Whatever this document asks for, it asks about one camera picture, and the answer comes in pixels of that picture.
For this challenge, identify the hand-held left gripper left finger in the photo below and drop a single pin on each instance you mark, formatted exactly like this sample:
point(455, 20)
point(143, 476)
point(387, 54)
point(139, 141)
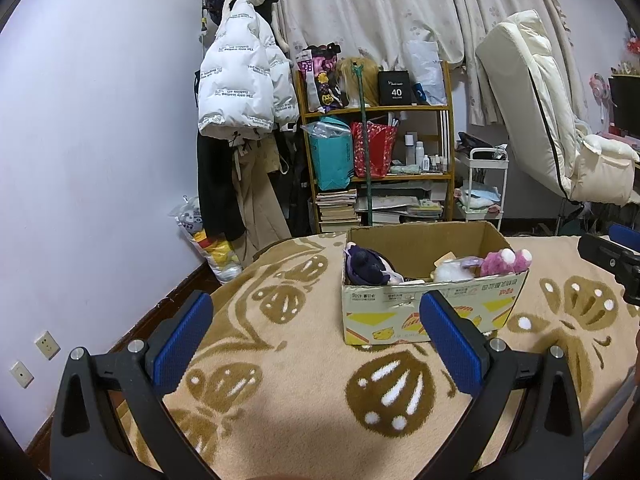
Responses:
point(182, 342)

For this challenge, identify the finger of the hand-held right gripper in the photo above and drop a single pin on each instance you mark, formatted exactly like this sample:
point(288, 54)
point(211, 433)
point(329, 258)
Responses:
point(627, 237)
point(605, 255)

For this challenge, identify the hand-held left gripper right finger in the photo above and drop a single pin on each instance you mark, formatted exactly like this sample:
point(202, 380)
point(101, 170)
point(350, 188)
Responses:
point(452, 342)

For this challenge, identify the lavender white plush toy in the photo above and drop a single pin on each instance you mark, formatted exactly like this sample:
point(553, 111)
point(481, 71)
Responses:
point(450, 271)

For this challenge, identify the printed cardboard box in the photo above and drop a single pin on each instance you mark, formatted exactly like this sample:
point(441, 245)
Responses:
point(390, 305)

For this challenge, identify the pink plush toy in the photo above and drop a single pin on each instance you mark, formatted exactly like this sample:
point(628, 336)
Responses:
point(502, 262)

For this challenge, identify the white-haired blindfolded plush doll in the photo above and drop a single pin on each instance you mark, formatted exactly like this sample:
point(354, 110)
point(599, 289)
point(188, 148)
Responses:
point(367, 265)

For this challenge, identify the clear plastic bag of items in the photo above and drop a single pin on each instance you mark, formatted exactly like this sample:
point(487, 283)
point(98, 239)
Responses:
point(215, 250)

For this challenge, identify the beige patterned blanket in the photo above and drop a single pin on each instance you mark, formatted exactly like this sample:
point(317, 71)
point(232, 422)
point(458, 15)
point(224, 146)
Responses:
point(300, 375)

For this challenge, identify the blue cloth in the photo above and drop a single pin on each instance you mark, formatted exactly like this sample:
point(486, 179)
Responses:
point(480, 195)

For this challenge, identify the pile of papers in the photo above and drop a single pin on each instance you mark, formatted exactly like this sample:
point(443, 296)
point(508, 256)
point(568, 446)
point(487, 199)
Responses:
point(400, 205)

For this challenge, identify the white cushioned chair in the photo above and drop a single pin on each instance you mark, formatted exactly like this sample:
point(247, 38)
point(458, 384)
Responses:
point(550, 110)

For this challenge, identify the pink desk fan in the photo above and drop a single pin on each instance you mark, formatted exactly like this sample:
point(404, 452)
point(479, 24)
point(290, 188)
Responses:
point(600, 87)

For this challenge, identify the black hanging coat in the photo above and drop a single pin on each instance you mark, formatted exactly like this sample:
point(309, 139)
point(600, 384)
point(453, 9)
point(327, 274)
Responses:
point(217, 190)

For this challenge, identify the white trolley cart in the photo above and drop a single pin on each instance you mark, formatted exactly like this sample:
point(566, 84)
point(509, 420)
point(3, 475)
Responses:
point(480, 160)

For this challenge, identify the stack of books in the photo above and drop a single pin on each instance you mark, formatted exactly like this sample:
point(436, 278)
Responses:
point(337, 210)

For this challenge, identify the row of cosmetic bottles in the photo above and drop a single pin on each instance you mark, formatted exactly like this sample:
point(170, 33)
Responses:
point(422, 160)

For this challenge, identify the black hanging bag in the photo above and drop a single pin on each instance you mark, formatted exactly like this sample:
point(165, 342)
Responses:
point(297, 185)

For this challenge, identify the green pole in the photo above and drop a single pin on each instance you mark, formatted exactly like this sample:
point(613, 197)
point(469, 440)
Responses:
point(367, 160)

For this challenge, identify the red gift bag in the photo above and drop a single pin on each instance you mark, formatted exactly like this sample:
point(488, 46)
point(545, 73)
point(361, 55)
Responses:
point(382, 150)

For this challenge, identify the teal paper bag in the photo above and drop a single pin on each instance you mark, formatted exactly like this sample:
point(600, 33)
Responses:
point(330, 160)

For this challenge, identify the wooden shelf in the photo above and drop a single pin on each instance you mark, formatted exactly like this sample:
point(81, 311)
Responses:
point(400, 108)

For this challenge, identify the white plastic bag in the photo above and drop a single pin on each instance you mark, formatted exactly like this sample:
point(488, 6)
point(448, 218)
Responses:
point(425, 70)

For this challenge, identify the black box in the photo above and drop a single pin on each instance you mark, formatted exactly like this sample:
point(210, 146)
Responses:
point(395, 87)

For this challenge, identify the blond wig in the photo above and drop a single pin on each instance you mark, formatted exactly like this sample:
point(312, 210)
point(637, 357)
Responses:
point(367, 77)

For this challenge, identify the white puffer jacket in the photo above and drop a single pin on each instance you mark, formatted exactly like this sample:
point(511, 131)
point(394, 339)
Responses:
point(240, 70)

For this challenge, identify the purple printed package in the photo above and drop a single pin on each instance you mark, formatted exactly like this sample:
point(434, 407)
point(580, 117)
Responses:
point(317, 75)

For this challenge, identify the floral curtain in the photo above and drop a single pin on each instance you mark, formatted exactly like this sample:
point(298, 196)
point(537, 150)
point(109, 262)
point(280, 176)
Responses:
point(375, 5)

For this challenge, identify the wall socket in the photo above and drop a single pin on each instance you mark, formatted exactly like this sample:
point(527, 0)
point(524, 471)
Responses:
point(47, 344)
point(21, 374)

